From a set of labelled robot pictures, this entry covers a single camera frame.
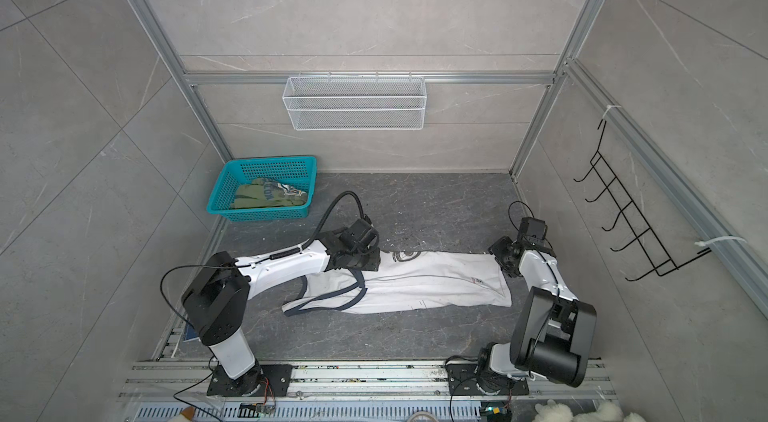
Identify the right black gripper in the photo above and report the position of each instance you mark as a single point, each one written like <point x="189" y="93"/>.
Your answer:
<point x="499" y="247"/>

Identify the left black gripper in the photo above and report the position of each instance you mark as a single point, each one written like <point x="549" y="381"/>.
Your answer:
<point x="377" y="259"/>

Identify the white tank top navy trim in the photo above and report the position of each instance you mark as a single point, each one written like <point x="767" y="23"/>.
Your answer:
<point x="406" y="281"/>

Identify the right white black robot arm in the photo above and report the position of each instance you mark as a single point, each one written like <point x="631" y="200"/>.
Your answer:
<point x="554" y="332"/>

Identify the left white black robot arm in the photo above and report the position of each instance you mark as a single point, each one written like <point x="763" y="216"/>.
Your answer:
<point x="216" y="300"/>

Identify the green camouflage tank top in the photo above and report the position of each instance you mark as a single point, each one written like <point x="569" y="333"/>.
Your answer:
<point x="268" y="193"/>

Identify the teal plastic basket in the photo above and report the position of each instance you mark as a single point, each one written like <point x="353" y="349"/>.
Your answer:
<point x="298" y="171"/>

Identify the blue book yellow label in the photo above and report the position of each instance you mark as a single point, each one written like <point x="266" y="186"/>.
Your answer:
<point x="189" y="334"/>

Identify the black wire hook rack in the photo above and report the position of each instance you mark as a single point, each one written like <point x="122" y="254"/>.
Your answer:
<point x="628" y="213"/>

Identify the white wire mesh shelf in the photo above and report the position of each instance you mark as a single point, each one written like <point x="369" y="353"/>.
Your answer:
<point x="326" y="103"/>

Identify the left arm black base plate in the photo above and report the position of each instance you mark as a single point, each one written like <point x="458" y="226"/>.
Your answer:
<point x="246" y="383"/>

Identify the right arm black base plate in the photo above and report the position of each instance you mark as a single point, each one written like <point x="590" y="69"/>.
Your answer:
<point x="466" y="379"/>

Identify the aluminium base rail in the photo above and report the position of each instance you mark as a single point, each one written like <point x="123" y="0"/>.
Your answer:
<point x="390" y="390"/>

